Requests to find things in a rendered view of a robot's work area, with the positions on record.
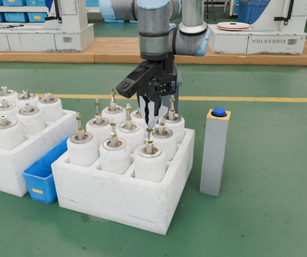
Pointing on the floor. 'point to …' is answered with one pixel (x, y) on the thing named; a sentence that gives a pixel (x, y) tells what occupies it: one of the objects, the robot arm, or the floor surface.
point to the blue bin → (44, 174)
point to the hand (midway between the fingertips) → (148, 124)
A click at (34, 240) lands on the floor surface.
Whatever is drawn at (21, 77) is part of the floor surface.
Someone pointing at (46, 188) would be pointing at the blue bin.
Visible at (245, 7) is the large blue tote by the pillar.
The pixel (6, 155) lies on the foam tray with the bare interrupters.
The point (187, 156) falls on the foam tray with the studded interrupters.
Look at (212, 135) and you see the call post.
